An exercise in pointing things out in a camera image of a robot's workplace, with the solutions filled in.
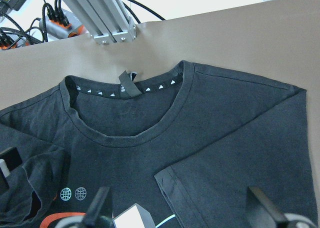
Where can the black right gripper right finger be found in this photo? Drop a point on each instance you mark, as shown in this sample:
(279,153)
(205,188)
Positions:
(261,212)

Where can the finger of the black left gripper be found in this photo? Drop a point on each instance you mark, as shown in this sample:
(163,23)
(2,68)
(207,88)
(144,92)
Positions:
(9,160)

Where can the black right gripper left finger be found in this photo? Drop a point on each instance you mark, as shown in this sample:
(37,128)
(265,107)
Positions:
(99,213)

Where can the black printed t-shirt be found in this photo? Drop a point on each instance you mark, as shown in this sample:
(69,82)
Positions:
(186,149)

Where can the aluminium frame post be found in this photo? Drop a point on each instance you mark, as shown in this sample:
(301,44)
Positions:
(107,21)

